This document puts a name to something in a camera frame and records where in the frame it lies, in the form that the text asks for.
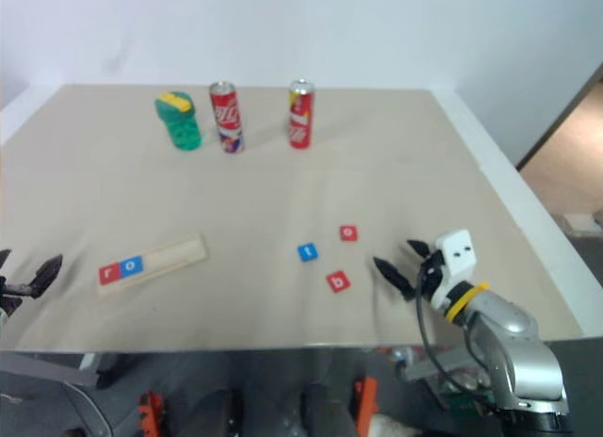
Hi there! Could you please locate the red can with purple base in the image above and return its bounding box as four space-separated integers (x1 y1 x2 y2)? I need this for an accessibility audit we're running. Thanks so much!
208 81 246 155

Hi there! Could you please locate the dark brown door frame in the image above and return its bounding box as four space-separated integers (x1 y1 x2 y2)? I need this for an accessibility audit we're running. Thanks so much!
514 61 603 170

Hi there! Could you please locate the grey metal bracket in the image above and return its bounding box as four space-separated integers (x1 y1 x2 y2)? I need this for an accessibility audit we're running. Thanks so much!
403 346 478 382

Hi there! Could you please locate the wooden tile rack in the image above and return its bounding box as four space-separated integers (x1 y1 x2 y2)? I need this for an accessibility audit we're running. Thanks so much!
96 234 210 297

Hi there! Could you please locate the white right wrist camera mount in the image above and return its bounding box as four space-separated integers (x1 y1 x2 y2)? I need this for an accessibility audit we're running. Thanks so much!
430 228 477 312

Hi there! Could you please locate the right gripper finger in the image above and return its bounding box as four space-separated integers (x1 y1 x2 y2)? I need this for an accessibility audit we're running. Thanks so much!
372 256 417 301
406 239 432 260

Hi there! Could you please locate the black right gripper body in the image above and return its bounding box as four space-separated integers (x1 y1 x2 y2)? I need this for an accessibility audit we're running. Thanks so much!
416 250 447 299

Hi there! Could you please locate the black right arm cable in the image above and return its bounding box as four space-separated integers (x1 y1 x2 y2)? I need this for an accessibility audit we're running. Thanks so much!
414 272 496 401

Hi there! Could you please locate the blue letter tile t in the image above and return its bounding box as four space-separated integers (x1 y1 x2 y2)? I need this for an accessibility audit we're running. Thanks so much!
296 242 321 264

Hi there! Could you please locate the yellow band on right wrist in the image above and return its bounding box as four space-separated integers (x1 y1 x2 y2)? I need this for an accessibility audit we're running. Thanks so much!
444 281 491 324

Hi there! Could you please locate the grey metal bar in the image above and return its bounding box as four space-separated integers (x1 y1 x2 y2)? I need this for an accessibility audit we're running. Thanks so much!
0 350 124 389

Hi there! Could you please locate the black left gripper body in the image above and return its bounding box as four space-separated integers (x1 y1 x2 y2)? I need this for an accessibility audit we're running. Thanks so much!
0 276 39 316

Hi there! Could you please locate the red letter tile b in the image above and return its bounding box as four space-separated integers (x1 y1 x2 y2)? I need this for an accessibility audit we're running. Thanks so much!
325 270 352 295

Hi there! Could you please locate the green jar with yellow lid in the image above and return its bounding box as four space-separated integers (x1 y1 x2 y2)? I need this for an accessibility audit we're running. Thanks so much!
154 91 204 153

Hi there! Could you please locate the red and white soda can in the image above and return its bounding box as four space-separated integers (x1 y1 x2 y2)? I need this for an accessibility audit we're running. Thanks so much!
287 78 316 151

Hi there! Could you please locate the blue letter tile o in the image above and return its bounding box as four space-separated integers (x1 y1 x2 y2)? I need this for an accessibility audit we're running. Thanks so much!
118 256 144 279

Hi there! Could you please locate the orange and black clamp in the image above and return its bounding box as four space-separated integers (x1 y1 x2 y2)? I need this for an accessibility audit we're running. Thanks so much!
354 376 380 434
137 391 167 437

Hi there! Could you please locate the beige table cloth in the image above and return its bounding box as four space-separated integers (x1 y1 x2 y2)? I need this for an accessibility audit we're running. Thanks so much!
0 83 585 353

